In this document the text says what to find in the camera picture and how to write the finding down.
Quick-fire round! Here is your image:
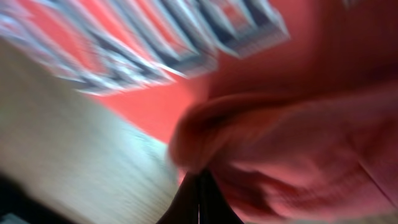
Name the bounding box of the red t-shirt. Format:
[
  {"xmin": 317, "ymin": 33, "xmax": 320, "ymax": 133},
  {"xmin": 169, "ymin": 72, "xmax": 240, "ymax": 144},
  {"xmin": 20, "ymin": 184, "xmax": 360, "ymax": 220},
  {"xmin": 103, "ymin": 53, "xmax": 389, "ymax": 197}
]
[{"xmin": 1, "ymin": 0, "xmax": 397, "ymax": 223}]

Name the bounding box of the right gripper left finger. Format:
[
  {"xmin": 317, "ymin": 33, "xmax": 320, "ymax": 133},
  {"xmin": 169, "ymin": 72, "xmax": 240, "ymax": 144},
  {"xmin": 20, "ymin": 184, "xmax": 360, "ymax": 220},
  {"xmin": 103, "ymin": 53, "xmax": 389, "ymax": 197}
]
[{"xmin": 156, "ymin": 173, "xmax": 199, "ymax": 224}]

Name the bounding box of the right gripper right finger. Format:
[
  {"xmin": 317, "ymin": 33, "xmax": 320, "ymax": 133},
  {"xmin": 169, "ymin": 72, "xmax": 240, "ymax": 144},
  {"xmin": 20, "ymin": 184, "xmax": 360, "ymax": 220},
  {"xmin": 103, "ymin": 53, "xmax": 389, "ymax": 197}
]
[{"xmin": 198, "ymin": 170, "xmax": 244, "ymax": 224}]

